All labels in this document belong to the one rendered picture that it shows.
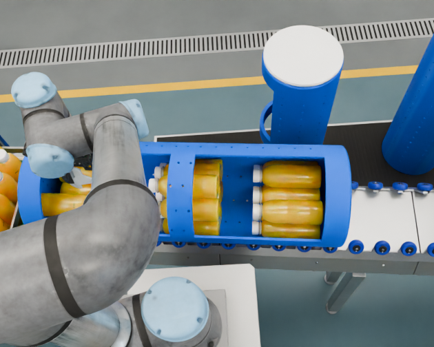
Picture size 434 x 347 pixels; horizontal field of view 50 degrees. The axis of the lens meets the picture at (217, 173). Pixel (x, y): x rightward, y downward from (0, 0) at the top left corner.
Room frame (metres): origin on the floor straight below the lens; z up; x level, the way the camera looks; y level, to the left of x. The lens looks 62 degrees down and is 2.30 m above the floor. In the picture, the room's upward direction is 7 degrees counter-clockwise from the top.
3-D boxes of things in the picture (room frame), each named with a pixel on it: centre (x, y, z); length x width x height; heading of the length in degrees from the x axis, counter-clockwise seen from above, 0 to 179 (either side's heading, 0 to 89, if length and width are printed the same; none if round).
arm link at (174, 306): (0.20, 0.12, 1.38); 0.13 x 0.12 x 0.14; 101
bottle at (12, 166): (0.82, 0.66, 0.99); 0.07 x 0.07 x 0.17
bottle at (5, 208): (0.68, 0.69, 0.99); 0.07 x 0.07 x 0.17
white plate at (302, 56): (1.11, -0.35, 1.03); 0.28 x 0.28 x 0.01
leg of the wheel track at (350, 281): (0.43, -0.46, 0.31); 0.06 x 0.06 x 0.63; 80
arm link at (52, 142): (0.49, 0.28, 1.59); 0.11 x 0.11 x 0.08; 11
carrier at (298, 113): (1.11, -0.35, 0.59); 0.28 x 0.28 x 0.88
